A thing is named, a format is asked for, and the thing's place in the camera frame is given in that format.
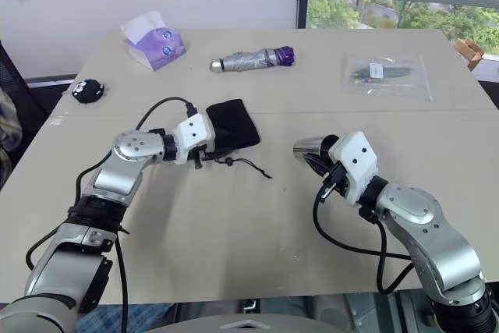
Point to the camouflage cloth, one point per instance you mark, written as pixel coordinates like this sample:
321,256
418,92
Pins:
8,122

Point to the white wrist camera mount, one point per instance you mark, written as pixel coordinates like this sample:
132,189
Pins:
356,161
193,130

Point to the blue checked cloth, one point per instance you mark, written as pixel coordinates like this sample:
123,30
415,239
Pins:
124,317

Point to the black round plush toy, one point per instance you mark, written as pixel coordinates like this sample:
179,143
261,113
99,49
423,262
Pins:
88,91

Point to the clear plastic bag with pens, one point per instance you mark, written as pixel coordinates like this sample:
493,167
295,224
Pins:
384,77

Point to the folded silver purple umbrella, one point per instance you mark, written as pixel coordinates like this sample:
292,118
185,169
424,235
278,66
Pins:
249,59

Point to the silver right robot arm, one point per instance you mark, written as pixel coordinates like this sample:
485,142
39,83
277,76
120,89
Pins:
421,224

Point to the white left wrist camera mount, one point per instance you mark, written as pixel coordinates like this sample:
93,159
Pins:
193,130

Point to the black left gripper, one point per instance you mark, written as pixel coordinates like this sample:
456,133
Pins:
198,156

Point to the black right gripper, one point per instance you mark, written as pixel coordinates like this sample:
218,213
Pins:
330,146

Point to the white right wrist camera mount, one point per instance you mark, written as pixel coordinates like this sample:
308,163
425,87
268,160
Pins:
356,161

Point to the purple tissue pack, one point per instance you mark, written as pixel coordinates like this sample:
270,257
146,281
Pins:
160,46

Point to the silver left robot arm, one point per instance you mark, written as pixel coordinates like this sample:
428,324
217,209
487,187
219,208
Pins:
117,177

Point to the shiny metal cup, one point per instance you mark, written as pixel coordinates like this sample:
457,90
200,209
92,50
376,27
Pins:
308,146

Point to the black mesh chair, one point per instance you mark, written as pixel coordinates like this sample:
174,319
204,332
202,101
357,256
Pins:
15,71

